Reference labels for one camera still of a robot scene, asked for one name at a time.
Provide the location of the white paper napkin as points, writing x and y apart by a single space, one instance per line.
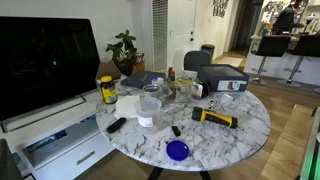
125 106

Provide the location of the black television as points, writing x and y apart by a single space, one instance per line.
43 60

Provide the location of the black bar stool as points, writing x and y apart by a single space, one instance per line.
308 45
271 45

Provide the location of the white wall vent grille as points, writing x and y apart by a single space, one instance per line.
160 33

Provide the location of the beige door mat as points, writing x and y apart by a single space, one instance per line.
230 61

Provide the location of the green sauce bottle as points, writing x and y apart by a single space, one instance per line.
172 77

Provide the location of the yellow and black torch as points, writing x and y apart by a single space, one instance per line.
213 117

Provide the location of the black table base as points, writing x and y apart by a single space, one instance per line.
155 174

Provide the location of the translucent plastic cup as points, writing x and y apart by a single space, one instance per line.
147 111

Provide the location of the red sauce bottle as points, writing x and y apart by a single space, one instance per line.
169 71

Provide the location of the green potted plant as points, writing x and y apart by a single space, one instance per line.
124 50

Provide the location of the aluminium mounting frame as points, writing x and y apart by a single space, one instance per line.
313 160

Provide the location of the white bar counter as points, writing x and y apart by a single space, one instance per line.
276 66

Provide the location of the white television cabinet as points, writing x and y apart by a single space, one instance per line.
66 160

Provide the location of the brown cardboard box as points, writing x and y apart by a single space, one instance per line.
108 70

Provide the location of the black trash can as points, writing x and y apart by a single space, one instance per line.
208 49

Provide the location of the dark grey chair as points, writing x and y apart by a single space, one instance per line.
195 60

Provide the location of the person in dark clothes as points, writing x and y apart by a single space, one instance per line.
285 20

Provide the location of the grey glass tumbler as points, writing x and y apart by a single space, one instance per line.
151 90

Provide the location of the wooden bench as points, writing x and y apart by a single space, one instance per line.
286 150

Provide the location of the yellow vitamin bottle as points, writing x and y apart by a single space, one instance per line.
108 91

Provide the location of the wall picture collage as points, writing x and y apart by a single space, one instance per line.
220 8

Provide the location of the black remote control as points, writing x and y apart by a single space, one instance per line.
116 125

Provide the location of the navy cardboard box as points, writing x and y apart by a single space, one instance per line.
213 80

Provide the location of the white door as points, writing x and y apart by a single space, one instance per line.
181 33

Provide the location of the white bottle blue cap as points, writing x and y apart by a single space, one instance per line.
156 81

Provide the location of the small clear plastic piece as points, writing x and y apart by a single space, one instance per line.
230 97

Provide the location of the clear plastic container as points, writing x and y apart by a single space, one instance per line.
181 91

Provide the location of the white purple pouch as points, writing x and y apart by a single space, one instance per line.
196 90

